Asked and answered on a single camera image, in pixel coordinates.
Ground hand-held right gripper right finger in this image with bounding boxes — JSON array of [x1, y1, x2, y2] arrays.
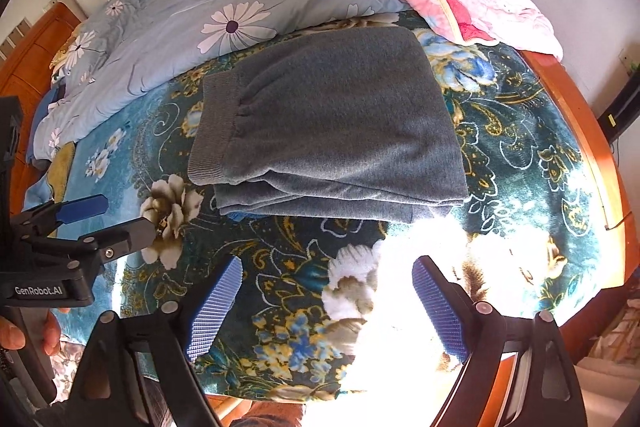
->
[[411, 254, 591, 427]]

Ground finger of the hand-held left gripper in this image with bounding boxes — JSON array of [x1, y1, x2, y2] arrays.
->
[[30, 214, 158, 275], [10, 193, 110, 253]]

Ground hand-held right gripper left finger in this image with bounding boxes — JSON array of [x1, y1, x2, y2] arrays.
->
[[65, 255, 243, 427]]

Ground grey sweatpants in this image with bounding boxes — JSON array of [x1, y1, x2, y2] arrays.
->
[[187, 27, 470, 224]]

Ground person's left hand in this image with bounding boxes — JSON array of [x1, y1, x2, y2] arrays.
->
[[0, 309, 62, 358]]

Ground mustard knitted sweater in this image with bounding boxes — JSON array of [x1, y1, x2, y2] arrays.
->
[[45, 141, 77, 208]]

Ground floral bedside cloth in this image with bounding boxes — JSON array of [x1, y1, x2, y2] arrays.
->
[[47, 339, 88, 400]]

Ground blue pillow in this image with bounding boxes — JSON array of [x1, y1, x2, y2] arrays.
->
[[27, 87, 66, 162]]

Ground person's trouser leg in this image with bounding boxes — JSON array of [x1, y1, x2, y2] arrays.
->
[[235, 399, 306, 427]]

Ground orange wooden headboard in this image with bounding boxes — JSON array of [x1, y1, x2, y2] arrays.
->
[[0, 2, 83, 208]]

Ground yellow patterned pillow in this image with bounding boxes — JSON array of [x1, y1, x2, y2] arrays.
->
[[50, 29, 83, 68]]

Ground teal floral blanket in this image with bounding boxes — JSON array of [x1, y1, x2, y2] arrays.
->
[[22, 9, 608, 408]]

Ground light blue floral quilt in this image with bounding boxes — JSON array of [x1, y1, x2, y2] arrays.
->
[[30, 0, 426, 162]]

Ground black stand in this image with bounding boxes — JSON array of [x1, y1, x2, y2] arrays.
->
[[600, 77, 640, 142]]

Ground wooden bed frame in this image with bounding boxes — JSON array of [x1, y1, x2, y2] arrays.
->
[[520, 49, 631, 358]]

